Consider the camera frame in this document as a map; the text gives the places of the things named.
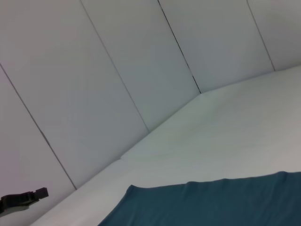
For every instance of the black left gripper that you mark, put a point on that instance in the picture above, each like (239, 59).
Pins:
(14, 201)

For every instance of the teal blue FREE t-shirt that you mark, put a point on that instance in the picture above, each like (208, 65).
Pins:
(211, 202)

